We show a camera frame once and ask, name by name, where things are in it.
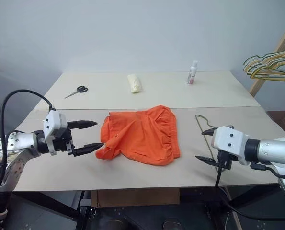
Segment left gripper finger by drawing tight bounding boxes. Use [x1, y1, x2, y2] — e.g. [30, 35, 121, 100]
[73, 142, 105, 158]
[67, 120, 98, 130]

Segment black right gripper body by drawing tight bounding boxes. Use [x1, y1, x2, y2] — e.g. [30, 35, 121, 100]
[216, 149, 233, 171]

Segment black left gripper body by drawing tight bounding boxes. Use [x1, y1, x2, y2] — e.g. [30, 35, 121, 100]
[52, 127, 77, 157]

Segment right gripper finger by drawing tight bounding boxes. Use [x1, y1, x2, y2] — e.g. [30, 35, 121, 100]
[194, 155, 221, 169]
[201, 127, 217, 137]

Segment olive green wire hanger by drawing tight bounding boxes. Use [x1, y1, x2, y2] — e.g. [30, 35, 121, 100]
[195, 114, 220, 173]

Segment orange shorts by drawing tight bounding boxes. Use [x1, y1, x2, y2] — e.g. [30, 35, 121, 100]
[95, 104, 182, 167]

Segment white spray bottle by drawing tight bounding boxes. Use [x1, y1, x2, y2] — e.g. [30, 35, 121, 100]
[185, 59, 199, 85]

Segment rolled cream cloth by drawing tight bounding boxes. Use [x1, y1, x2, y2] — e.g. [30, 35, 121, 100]
[126, 73, 143, 95]

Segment flat brown cardboard box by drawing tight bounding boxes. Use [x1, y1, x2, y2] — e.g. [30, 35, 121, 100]
[90, 187, 181, 208]

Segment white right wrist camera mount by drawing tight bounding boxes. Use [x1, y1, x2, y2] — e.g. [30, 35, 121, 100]
[211, 125, 252, 166]

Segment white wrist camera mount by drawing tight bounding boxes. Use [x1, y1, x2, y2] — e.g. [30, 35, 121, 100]
[211, 125, 252, 166]
[42, 110, 68, 156]

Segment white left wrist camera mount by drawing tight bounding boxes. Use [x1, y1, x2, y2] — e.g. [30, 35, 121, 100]
[42, 110, 68, 156]

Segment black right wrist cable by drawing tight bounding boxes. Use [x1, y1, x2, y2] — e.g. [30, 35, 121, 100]
[215, 165, 285, 220]

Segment black handled scissors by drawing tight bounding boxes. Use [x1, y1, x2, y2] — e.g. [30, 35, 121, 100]
[64, 85, 89, 99]

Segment black right arm plug cable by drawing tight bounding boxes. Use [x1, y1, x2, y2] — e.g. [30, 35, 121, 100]
[251, 162, 285, 181]

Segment black table frame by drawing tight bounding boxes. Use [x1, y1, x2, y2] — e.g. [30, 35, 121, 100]
[11, 184, 285, 230]

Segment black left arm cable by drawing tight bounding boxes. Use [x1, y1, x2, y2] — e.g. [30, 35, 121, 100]
[0, 89, 56, 209]

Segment green wire rack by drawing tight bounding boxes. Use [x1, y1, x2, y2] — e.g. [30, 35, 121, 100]
[243, 53, 285, 73]

